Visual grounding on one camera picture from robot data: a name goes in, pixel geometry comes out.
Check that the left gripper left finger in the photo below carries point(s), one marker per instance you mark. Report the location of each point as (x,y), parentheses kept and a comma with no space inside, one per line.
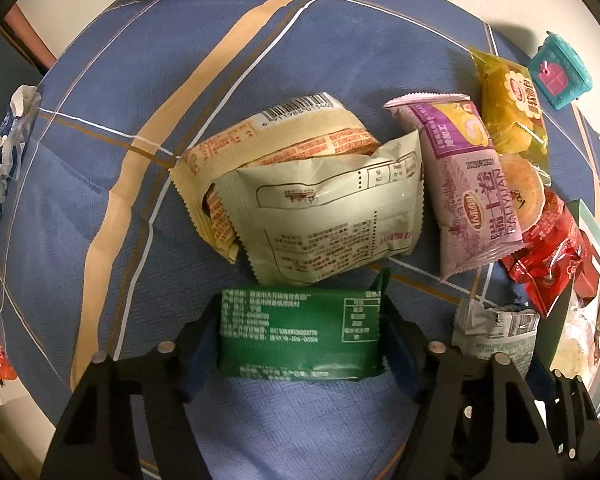
(95,437)

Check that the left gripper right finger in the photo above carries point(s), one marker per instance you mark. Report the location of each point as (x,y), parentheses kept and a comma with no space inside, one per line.
(476,418)

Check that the light green snack packet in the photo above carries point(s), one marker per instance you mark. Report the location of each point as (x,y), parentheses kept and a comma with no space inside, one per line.
(481,331)

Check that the clear round cake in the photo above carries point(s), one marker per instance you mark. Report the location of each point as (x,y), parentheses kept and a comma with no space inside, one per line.
(578,349)

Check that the red flower snack packet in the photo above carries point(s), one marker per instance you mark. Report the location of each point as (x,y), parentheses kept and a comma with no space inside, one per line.
(553,250)

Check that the dark green snack packet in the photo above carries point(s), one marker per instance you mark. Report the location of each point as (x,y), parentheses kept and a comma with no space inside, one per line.
(301,334)

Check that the purple snack packet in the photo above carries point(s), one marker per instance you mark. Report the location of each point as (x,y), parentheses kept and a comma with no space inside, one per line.
(464,178)

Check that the round yellow pastry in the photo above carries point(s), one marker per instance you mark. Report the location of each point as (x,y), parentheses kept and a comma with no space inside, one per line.
(526,189)

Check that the cream white snack packet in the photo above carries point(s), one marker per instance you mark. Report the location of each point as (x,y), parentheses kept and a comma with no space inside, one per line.
(303,221)

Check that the yellow soft bread packet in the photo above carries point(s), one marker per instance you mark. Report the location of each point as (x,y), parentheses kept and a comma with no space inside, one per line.
(511,110)

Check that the beige barcode snack packet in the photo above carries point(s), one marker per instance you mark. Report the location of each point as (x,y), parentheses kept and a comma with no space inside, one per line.
(317,125)

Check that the red brick snack packet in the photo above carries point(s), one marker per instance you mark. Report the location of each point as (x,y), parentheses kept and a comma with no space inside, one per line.
(587,277)

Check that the blue plaid tablecloth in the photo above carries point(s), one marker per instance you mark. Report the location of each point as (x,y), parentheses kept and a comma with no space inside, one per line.
(117,74)

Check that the blue white tissue pack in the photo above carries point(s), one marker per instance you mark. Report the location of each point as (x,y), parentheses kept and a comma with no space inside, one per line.
(14,134)

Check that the teal toy house box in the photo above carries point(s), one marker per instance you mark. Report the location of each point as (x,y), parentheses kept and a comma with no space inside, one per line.
(559,72)

